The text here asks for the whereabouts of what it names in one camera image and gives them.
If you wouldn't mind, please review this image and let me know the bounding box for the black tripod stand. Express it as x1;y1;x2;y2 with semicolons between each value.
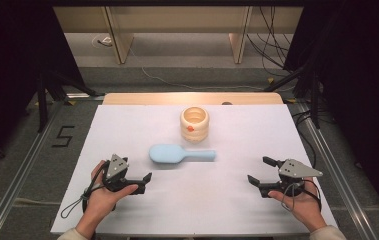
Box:
263;63;322;130
36;68;106;134

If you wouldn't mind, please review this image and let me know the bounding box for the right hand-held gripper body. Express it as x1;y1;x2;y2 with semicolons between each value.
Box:
258;158;324;199

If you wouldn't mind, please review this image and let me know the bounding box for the beige floor cable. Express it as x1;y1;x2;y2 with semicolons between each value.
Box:
0;195;61;206

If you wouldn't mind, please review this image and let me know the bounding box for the round floor outlet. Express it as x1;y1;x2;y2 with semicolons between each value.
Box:
91;34;114;48

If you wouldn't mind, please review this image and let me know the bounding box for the white table cover board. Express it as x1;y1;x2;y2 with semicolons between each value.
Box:
50;104;340;238

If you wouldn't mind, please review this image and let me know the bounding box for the metal floor rail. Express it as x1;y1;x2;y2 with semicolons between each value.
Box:
295;101;373;240
0;101;66;240

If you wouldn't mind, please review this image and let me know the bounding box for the bundle of black cables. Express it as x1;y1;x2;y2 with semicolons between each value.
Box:
246;5;295;78

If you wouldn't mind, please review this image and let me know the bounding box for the light wooden desk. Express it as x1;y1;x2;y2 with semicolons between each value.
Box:
52;5;304;65

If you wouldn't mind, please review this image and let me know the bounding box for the short metal floor bar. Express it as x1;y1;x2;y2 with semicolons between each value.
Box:
66;93;105;101

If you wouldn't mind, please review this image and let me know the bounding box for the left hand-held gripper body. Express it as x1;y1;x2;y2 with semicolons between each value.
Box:
101;153;147;196

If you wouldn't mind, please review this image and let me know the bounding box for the cream ribbed cup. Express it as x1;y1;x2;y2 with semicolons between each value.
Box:
179;106;210;144

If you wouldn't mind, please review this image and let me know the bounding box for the person's left hand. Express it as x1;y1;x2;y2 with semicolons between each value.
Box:
82;159;140;225

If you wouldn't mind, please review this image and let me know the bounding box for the light wooden table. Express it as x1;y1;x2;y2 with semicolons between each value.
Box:
102;92;285;106

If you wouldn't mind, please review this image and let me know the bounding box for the black curtain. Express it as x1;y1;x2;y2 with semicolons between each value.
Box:
283;0;379;228
0;0;86;174

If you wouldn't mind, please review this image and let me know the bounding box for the person's right hand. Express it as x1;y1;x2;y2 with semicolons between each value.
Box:
267;179;327;231

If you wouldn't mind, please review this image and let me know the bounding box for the gripper black cord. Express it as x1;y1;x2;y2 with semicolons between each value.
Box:
281;179;322;213
60;161;110;219

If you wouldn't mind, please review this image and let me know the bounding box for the black floor cable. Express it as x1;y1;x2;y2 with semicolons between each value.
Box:
292;109;318;169

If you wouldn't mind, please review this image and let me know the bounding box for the light blue hairbrush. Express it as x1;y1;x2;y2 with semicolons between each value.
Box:
148;143;217;165

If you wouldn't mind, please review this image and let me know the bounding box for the right gripper black cord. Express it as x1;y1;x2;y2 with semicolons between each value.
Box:
281;179;322;213

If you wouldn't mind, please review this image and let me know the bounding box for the left gripper black cord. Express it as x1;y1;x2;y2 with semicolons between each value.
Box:
60;161;110;219

